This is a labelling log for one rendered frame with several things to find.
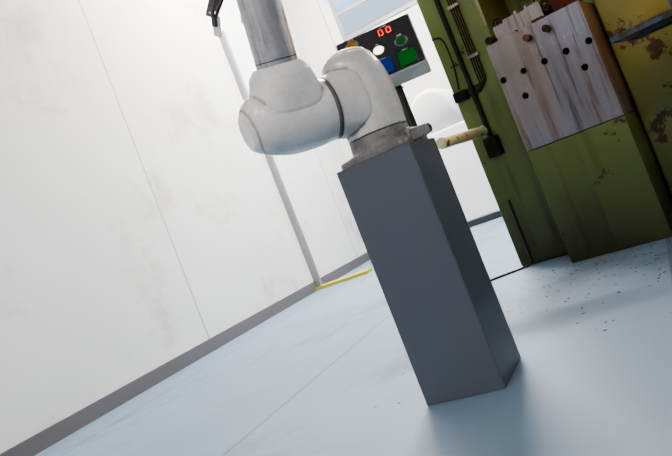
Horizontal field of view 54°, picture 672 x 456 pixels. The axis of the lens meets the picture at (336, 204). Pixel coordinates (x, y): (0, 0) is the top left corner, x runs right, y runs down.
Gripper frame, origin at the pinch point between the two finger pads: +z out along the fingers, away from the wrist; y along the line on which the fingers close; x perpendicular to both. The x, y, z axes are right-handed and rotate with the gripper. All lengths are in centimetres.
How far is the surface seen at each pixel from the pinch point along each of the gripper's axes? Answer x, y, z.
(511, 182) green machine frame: -81, 81, 78
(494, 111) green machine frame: -65, 91, 52
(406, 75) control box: -33, 66, 34
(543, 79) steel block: -86, 77, 26
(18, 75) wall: 186, 29, 78
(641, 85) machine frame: -118, 96, 28
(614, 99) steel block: -112, 76, 26
